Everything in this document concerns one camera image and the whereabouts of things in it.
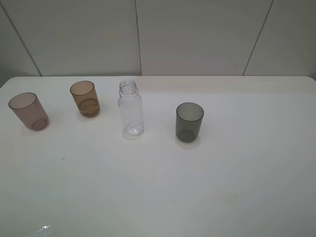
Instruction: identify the pink translucent plastic cup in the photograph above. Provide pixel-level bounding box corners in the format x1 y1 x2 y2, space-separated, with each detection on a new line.
8 92 49 131

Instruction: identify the clear plastic water bottle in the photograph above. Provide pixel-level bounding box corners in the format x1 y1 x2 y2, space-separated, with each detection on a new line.
118 79 144 136

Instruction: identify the grey translucent plastic cup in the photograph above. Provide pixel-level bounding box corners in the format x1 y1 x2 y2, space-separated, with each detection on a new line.
175 102 204 143

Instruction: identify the brown translucent plastic cup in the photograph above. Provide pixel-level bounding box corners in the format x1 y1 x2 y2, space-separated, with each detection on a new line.
70 80 100 118

